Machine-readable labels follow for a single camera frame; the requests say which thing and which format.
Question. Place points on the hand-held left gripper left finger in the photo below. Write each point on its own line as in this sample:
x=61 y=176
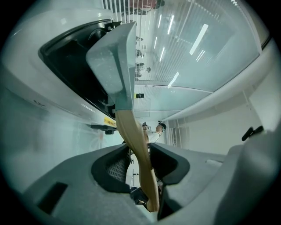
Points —
x=79 y=186

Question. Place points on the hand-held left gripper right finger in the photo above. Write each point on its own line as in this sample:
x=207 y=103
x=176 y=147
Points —
x=204 y=182

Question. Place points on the white stove with black top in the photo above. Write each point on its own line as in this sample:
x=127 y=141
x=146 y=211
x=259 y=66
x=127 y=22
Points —
x=65 y=63

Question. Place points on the small black yellow device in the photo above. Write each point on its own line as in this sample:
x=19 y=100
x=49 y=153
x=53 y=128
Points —
x=139 y=95

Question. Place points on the frosted glass partition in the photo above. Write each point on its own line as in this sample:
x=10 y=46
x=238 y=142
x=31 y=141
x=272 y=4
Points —
x=197 y=50

